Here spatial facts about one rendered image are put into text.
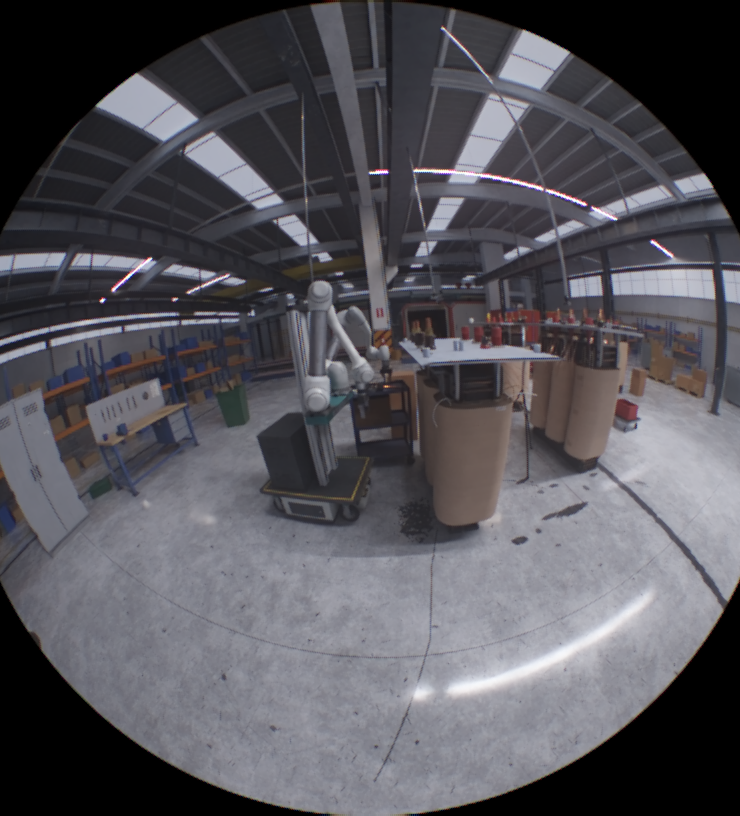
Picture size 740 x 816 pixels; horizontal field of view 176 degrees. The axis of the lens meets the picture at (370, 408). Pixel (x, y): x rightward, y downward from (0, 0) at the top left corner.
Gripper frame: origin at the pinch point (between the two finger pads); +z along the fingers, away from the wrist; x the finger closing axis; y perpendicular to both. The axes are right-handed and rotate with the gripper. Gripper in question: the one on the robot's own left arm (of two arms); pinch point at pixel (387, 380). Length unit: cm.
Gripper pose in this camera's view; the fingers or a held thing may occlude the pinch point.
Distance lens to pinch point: 263.4
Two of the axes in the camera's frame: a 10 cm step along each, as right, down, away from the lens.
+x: -9.4, -0.1, 3.5
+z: 1.1, 9.4, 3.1
